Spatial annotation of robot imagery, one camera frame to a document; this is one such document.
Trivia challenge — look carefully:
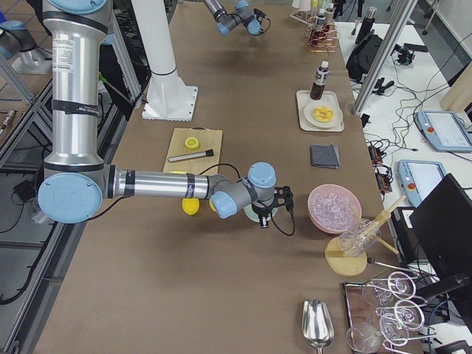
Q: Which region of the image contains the black tray with glasses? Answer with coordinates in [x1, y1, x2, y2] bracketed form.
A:
[343, 271, 437, 353]

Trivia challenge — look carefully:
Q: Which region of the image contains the teach pendant far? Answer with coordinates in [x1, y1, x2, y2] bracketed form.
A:
[416, 111, 471, 153]

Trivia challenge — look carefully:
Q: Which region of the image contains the teach pendant near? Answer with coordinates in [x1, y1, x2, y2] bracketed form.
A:
[398, 159, 446, 207]

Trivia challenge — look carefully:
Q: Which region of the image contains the yellow lemon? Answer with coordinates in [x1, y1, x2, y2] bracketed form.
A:
[181, 198, 200, 216]
[209, 199, 217, 212]

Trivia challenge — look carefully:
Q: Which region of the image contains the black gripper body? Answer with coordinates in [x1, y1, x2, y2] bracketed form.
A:
[254, 186, 294, 218]

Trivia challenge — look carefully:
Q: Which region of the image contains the steel muddler black tip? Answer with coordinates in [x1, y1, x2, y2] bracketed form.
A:
[167, 149, 214, 163]

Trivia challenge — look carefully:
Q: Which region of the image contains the mint green bowl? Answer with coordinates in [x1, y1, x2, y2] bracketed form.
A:
[243, 204, 278, 223]

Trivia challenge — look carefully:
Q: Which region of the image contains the twisted donut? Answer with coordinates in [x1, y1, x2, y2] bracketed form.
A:
[312, 106, 333, 122]

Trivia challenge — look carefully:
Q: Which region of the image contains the clear glass mug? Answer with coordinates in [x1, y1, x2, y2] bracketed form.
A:
[339, 218, 381, 257]

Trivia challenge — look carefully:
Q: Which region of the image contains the copper wire bottle rack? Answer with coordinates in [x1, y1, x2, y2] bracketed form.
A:
[289, 11, 339, 53]

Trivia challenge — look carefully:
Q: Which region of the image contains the aluminium frame post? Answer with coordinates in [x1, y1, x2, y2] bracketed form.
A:
[352, 0, 417, 117]

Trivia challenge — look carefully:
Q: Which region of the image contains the metal ice scoop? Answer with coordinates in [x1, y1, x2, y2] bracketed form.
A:
[302, 299, 334, 353]

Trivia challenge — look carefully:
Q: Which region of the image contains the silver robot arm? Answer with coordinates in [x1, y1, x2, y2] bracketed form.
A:
[38, 1, 294, 235]
[204, 0, 266, 36]

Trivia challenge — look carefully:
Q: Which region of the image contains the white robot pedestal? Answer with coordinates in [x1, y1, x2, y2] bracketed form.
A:
[132, 0, 198, 122]

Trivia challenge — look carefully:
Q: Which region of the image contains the teach pendant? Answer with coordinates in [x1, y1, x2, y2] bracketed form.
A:
[416, 111, 471, 153]
[398, 159, 446, 207]

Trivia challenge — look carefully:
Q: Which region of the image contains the yellow lemon left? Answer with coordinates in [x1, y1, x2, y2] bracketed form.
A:
[181, 198, 200, 216]

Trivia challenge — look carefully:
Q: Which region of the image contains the wooden cutting board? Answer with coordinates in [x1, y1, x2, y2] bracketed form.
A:
[163, 128, 223, 174]

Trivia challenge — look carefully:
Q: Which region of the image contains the black monitor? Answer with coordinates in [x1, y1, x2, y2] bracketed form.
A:
[410, 173, 471, 327]

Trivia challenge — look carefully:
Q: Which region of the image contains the wooden glass stand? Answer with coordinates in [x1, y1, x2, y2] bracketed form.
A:
[324, 195, 406, 277]

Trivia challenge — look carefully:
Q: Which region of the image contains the white serving tray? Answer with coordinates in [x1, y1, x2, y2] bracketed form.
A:
[296, 90, 344, 132]

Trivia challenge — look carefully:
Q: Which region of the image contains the yellow lemon right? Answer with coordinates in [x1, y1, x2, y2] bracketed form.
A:
[209, 199, 217, 212]

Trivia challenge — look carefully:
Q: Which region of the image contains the pink bowl of ice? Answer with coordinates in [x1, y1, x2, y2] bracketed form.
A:
[307, 184, 362, 235]

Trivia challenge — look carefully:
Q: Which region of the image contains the black bag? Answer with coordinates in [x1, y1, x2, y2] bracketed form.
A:
[346, 34, 383, 83]

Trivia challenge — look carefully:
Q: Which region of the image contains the grey folded cloth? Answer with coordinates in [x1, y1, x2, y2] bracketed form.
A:
[310, 144, 340, 169]

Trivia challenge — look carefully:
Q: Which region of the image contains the dark sauce bottle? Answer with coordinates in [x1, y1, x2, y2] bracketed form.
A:
[310, 60, 330, 100]

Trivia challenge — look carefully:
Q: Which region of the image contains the white plate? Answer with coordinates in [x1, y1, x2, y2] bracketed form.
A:
[302, 101, 342, 130]

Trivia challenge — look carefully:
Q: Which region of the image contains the halved lemon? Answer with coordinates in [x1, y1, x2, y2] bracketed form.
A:
[184, 136, 201, 150]

